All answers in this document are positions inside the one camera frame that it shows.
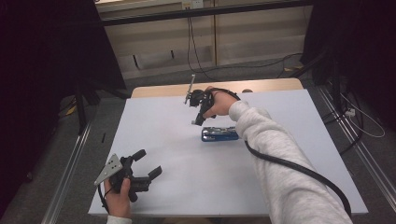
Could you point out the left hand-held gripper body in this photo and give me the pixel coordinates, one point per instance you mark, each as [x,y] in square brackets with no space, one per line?
[137,184]

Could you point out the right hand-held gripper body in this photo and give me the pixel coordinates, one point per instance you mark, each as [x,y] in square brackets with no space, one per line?
[199,97]

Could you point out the blue tool case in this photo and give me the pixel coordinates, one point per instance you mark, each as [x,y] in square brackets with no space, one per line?
[219,134]

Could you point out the person's right hand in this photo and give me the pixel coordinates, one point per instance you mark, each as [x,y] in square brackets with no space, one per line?
[221,104]

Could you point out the person's left hand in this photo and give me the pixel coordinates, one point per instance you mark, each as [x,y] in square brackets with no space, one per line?
[120,202]

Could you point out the small round dark object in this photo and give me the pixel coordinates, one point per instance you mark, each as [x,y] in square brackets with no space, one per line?
[247,90]

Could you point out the black stand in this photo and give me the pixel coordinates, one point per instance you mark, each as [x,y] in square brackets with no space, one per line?
[81,109]

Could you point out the black horizontal bar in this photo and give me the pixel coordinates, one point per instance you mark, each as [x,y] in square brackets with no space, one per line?
[202,12]

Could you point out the black curtain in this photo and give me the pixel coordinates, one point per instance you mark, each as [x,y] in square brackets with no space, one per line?
[355,46]
[40,93]

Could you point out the white power strip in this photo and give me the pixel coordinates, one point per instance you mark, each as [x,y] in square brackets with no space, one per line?
[350,112]

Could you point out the metal floor rail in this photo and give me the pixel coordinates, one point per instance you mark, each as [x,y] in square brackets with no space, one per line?
[67,177]
[358,143]

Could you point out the white wall socket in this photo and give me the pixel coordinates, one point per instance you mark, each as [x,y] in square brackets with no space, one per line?
[193,4]

